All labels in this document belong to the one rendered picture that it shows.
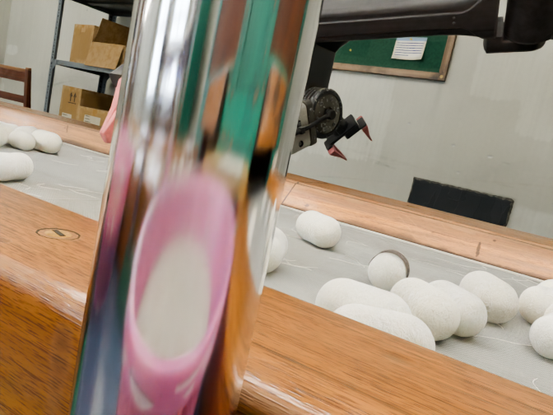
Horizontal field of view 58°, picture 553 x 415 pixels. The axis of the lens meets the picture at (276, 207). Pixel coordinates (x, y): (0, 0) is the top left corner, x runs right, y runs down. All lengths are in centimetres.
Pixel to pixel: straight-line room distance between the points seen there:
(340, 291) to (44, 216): 10
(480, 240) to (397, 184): 205
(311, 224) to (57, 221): 19
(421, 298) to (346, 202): 28
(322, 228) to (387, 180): 219
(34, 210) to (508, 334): 20
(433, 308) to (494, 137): 218
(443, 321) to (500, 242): 25
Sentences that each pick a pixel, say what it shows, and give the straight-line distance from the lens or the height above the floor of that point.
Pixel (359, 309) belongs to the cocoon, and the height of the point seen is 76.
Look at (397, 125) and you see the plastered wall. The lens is 251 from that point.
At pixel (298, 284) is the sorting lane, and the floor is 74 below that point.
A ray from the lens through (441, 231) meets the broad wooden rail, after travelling 45.
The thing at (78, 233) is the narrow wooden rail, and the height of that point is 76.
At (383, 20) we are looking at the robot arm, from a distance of 65.
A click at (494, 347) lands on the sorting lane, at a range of 23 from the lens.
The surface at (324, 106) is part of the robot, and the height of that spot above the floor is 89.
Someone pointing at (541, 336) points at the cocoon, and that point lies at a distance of 23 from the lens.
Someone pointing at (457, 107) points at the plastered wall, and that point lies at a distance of 243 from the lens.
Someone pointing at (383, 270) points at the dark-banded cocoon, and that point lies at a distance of 25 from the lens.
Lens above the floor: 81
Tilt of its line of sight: 8 degrees down
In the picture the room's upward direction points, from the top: 12 degrees clockwise
